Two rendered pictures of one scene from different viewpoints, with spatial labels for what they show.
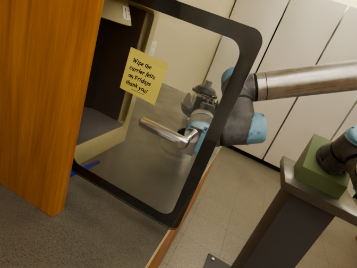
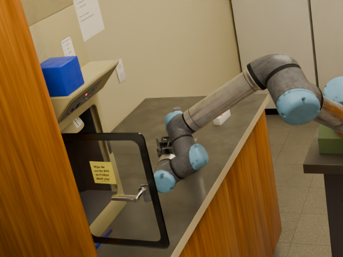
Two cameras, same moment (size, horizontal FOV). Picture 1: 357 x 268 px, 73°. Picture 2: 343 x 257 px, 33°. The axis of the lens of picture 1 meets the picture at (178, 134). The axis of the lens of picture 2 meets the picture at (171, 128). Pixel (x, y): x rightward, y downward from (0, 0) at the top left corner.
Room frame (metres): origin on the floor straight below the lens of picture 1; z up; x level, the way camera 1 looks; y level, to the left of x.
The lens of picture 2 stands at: (-1.04, -0.49, 2.02)
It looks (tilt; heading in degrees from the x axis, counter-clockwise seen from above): 23 degrees down; 14
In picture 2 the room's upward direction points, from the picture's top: 12 degrees counter-clockwise
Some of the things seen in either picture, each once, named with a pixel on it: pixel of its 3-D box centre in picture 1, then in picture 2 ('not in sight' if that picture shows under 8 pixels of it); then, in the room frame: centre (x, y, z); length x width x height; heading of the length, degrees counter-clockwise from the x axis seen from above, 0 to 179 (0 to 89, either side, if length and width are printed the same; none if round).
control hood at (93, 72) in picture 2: not in sight; (84, 92); (0.59, 0.15, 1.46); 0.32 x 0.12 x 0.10; 166
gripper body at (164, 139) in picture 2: not in sight; (171, 152); (0.73, -0.05, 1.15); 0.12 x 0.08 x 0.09; 1
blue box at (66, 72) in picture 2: not in sight; (58, 76); (0.49, 0.18, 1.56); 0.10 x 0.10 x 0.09; 76
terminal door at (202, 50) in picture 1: (139, 114); (112, 191); (0.42, 0.08, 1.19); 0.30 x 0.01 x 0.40; 76
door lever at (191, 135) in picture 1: (169, 130); (128, 195); (0.37, 0.02, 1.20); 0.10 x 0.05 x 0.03; 76
